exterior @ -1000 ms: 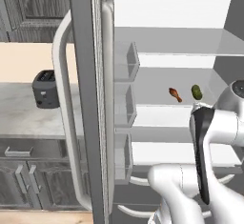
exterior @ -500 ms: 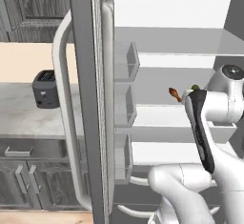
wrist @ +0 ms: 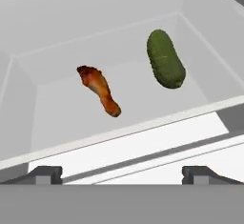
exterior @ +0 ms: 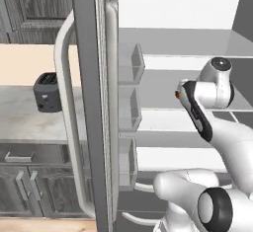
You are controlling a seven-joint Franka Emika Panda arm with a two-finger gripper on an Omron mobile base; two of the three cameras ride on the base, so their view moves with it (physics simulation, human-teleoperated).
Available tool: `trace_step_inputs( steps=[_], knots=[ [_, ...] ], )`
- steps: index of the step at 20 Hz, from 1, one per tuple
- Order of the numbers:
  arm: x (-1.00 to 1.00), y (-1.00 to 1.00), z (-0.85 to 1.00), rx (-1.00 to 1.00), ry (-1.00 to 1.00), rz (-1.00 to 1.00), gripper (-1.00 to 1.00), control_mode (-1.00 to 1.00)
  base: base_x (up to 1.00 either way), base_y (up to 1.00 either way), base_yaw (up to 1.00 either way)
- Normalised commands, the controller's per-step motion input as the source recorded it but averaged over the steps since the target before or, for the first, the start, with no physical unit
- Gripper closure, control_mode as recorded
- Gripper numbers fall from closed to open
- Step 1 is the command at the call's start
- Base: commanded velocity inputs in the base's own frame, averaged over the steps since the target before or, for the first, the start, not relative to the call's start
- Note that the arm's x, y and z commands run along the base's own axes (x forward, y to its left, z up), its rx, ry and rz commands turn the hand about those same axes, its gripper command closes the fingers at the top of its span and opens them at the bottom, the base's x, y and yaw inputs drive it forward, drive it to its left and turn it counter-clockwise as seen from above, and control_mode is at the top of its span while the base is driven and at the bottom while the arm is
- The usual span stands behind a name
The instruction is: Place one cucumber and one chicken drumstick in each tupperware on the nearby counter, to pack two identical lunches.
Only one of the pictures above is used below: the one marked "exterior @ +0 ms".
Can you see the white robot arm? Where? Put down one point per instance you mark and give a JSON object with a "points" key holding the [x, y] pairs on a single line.
{"points": [[232, 143]]}

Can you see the dark grey toaster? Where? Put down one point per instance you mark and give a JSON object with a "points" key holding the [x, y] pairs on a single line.
{"points": [[47, 94]]}

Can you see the grey wood wall cupboard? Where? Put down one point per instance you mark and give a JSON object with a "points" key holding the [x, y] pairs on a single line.
{"points": [[36, 9]]}

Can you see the grey open fridge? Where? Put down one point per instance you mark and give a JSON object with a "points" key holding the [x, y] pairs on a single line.
{"points": [[181, 7]]}

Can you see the grey fridge door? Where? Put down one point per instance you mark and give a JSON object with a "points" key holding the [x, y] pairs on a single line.
{"points": [[88, 111]]}

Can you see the grey wood cupboard door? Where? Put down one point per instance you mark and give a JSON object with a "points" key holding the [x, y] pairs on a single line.
{"points": [[59, 190], [8, 190]]}

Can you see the grey wood drawer front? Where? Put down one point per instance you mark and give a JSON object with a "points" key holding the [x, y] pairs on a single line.
{"points": [[49, 153]]}

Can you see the clear fridge door bin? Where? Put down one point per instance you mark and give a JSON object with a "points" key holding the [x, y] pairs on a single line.
{"points": [[129, 63], [126, 163], [127, 109]]}

